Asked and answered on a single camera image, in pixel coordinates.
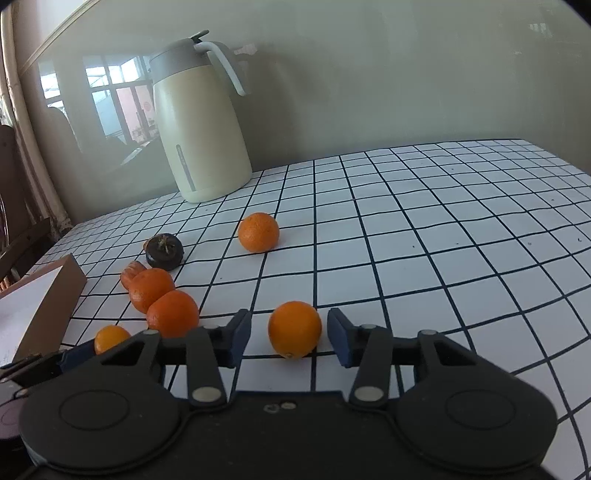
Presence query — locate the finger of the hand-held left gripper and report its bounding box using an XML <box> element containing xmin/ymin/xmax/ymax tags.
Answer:
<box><xmin>0</xmin><ymin>342</ymin><xmax>98</xmax><ymax>389</ymax></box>

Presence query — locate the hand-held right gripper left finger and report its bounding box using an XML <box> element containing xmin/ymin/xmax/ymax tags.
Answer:
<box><xmin>92</xmin><ymin>308</ymin><xmax>253</xmax><ymax>409</ymax></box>

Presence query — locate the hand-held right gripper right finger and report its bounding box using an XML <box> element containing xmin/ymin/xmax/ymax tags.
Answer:
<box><xmin>326</xmin><ymin>308</ymin><xmax>488</xmax><ymax>411</ymax></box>

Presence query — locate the small orange mandarin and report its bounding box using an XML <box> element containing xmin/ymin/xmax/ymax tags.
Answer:
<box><xmin>93</xmin><ymin>325</ymin><xmax>132</xmax><ymax>356</ymax></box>

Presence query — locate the smooth yellow-orange mandarin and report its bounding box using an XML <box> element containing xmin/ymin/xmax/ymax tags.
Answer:
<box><xmin>268</xmin><ymin>301</ymin><xmax>323</xmax><ymax>360</ymax></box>

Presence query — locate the brown cardboard box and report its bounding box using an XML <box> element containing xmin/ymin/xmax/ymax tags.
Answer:
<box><xmin>0</xmin><ymin>253</ymin><xmax>88</xmax><ymax>366</ymax></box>

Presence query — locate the deep orange mandarin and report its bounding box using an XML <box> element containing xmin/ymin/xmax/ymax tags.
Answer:
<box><xmin>238</xmin><ymin>212</ymin><xmax>280</xmax><ymax>254</ymax></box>

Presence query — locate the white checked tablecloth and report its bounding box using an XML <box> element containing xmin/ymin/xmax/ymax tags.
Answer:
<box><xmin>30</xmin><ymin>138</ymin><xmax>591</xmax><ymax>480</ymax></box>

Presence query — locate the small wrinkled orange fruit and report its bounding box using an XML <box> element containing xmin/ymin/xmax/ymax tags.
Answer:
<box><xmin>120</xmin><ymin>261</ymin><xmax>145</xmax><ymax>291</ymax></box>

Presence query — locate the dark mangosteen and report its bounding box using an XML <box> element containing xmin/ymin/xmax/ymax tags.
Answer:
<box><xmin>143</xmin><ymin>233</ymin><xmax>185</xmax><ymax>272</ymax></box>

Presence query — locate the wooden wicker chair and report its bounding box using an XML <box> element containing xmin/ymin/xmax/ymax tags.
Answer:
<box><xmin>0</xmin><ymin>124</ymin><xmax>52</xmax><ymax>289</ymax></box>

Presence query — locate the beige patterned curtain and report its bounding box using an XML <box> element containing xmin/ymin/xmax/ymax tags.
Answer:
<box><xmin>0</xmin><ymin>9</ymin><xmax>74</xmax><ymax>237</ymax></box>

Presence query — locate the cream and grey thermos jug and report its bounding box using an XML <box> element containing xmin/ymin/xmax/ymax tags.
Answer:
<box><xmin>148</xmin><ymin>30</ymin><xmax>253</xmax><ymax>204</ymax></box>

